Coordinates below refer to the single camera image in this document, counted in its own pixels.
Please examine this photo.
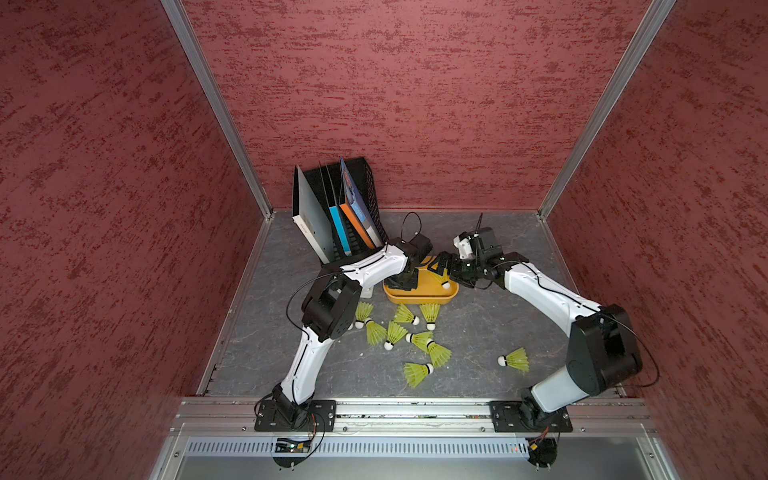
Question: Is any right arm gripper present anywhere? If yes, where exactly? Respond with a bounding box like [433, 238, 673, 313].
[428, 251, 485, 287]

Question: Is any green shuttlecock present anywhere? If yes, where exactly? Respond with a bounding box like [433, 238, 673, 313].
[354, 302, 374, 329]
[393, 304, 420, 325]
[426, 340, 452, 368]
[403, 362, 434, 389]
[419, 303, 441, 331]
[404, 331, 433, 353]
[384, 321, 408, 351]
[364, 320, 388, 346]
[434, 273, 452, 291]

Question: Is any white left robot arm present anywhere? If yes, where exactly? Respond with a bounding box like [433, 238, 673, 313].
[272, 234, 432, 428]

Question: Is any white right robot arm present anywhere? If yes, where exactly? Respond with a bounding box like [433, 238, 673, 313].
[428, 252, 643, 429]

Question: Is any yellow plastic storage box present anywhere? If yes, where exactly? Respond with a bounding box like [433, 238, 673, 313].
[383, 266, 459, 305]

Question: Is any orange blue book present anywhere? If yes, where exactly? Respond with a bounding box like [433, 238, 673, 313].
[339, 159, 384, 249]

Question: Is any teal book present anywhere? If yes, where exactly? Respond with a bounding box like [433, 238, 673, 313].
[329, 205, 352, 256]

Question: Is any black mesh file organizer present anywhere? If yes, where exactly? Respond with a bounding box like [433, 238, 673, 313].
[301, 157, 388, 262]

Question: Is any green shuttlecock eleventh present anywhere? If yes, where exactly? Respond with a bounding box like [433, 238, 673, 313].
[497, 348, 530, 373]

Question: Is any white grey book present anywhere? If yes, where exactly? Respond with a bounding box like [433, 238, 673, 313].
[293, 166, 334, 264]

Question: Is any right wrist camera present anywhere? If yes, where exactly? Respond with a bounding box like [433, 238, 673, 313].
[453, 227, 503, 262]

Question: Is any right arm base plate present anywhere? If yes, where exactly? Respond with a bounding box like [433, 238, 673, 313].
[488, 401, 573, 434]

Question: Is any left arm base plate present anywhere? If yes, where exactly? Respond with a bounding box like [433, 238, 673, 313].
[254, 399, 337, 433]

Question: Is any right aluminium corner post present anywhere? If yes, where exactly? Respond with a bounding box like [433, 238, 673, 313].
[538, 0, 676, 223]

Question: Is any aluminium corner post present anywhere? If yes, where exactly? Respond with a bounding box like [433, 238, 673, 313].
[538, 0, 676, 223]
[161, 0, 274, 222]

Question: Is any left aluminium corner post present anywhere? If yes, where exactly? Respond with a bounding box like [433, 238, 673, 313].
[161, 0, 274, 222]

